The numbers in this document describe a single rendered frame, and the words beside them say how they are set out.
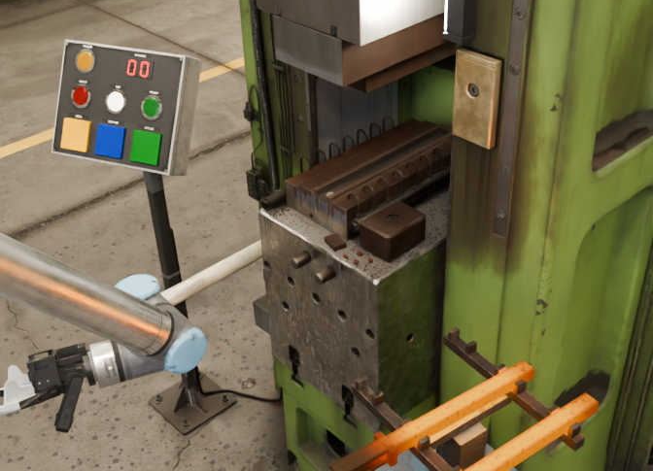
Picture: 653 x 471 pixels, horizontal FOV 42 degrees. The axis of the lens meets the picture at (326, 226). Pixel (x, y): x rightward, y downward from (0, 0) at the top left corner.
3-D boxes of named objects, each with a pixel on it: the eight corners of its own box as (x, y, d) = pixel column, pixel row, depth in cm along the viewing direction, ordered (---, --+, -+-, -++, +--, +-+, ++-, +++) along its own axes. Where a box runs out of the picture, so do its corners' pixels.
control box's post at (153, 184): (191, 409, 266) (135, 96, 205) (185, 402, 268) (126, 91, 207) (201, 402, 268) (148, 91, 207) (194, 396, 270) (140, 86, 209)
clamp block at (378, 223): (388, 263, 172) (388, 238, 169) (359, 247, 178) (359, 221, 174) (427, 240, 179) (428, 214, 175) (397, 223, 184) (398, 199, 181)
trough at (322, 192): (330, 203, 179) (329, 197, 178) (314, 194, 182) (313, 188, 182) (459, 135, 202) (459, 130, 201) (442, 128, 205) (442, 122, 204)
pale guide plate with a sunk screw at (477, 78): (488, 150, 155) (495, 64, 146) (451, 134, 161) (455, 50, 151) (496, 146, 156) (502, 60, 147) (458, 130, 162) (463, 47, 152)
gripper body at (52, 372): (23, 355, 168) (85, 339, 172) (34, 396, 169) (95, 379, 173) (22, 364, 161) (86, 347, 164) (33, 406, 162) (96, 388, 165)
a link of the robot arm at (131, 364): (167, 311, 174) (174, 347, 180) (106, 326, 171) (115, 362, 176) (177, 339, 167) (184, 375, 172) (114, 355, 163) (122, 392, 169)
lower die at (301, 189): (347, 240, 180) (346, 207, 175) (286, 205, 193) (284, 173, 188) (473, 168, 203) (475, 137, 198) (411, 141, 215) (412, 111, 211)
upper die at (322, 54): (342, 87, 160) (341, 40, 155) (275, 59, 173) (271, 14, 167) (483, 26, 183) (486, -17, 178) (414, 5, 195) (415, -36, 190)
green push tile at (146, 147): (156, 166, 197) (160, 133, 196) (129, 161, 199) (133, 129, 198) (160, 166, 199) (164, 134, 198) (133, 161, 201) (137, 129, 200)
